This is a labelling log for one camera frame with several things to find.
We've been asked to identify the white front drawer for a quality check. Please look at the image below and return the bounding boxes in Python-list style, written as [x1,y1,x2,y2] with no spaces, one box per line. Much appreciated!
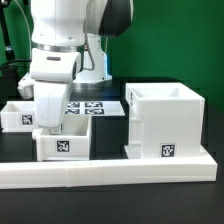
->
[32,114,92,161]

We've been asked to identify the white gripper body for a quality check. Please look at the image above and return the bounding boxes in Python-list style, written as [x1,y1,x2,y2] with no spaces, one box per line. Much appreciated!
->
[18,48,81,134]

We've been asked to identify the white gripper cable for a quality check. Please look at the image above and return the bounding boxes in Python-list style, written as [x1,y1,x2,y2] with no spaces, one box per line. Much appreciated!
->
[81,0,98,72]

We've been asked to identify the white drawer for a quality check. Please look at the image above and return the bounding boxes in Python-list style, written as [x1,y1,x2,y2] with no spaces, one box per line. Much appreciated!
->
[32,114,92,161]
[0,101,38,132]

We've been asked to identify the white rear drawer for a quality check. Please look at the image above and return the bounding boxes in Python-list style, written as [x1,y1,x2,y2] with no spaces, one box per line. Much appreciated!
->
[0,101,38,132]

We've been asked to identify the black cables at base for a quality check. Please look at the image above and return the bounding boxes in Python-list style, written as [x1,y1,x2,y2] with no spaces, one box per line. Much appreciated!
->
[0,58,32,71]

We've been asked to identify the black camera stand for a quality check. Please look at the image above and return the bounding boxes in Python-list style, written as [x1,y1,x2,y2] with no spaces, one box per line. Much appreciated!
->
[0,0,18,78]

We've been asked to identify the white L-shaped guide frame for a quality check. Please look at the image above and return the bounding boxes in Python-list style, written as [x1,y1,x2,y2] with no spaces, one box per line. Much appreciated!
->
[0,150,218,189]

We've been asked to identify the white drawer cabinet box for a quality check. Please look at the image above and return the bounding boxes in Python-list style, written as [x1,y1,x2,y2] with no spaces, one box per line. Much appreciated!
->
[125,82,205,159]

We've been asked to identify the white marker tag sheet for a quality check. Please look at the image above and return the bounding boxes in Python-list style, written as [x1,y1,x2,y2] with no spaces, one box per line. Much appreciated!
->
[66,101,125,116]

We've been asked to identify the white hanging cable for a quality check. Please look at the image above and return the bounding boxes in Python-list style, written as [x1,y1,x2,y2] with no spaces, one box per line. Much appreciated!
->
[13,0,33,44]

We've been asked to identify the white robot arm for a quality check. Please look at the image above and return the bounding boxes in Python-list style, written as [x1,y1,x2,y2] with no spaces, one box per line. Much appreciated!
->
[19,0,134,134]

